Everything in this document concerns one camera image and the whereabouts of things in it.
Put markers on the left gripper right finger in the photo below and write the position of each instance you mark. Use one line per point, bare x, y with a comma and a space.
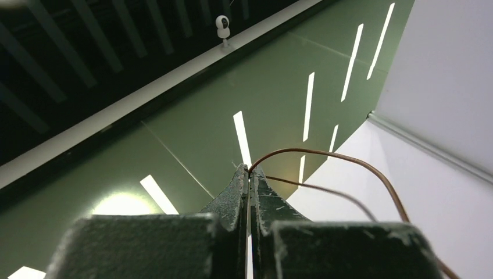
286, 244

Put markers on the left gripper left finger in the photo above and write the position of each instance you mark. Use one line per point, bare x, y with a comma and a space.
209, 244

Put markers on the white ceiling security camera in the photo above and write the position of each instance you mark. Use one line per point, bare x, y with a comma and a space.
223, 29

